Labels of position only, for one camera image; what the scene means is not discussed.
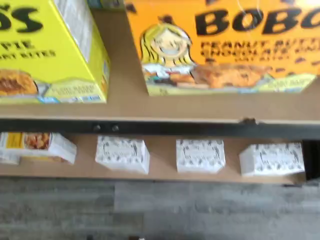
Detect orange Bobo's peanut butter box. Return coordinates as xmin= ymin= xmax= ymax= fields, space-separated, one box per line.
xmin=124 ymin=0 xmax=320 ymax=97

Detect black metal shelf rack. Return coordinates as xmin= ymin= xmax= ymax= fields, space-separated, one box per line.
xmin=0 ymin=117 xmax=320 ymax=187

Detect wooden shelf board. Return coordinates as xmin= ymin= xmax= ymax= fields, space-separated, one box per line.
xmin=0 ymin=8 xmax=320 ymax=124

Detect yellow label granola box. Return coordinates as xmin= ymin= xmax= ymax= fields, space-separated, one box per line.
xmin=6 ymin=131 xmax=78 ymax=165

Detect green Bobo's apple pie box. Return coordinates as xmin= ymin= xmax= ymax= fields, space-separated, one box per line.
xmin=0 ymin=0 xmax=112 ymax=105

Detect white patterned carton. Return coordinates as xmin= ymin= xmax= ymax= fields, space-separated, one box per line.
xmin=175 ymin=139 xmax=227 ymax=174
xmin=239 ymin=142 xmax=305 ymax=177
xmin=94 ymin=135 xmax=151 ymax=175

